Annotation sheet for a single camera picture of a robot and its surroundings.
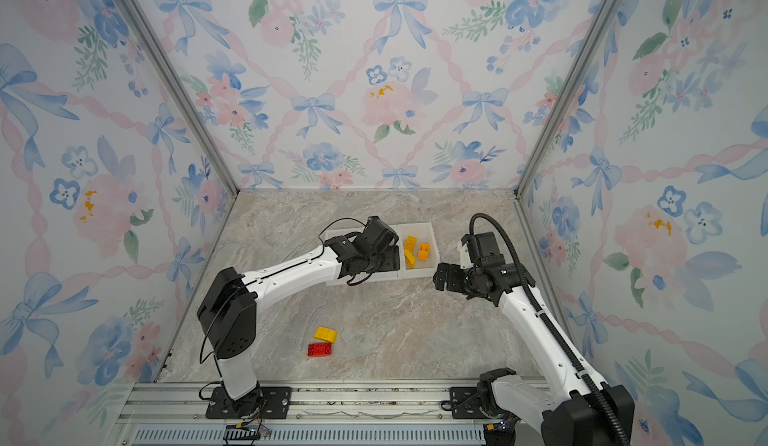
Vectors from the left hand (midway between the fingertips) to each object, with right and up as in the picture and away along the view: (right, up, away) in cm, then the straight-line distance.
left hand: (394, 256), depth 86 cm
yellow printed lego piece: (+10, -1, +14) cm, 17 cm away
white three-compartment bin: (+11, +5, +19) cm, 23 cm away
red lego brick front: (-20, -25, -4) cm, 33 cm away
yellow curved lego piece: (+6, -2, +12) cm, 13 cm away
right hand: (+15, -5, -5) cm, 17 cm away
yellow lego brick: (-19, -22, -2) cm, 29 cm away
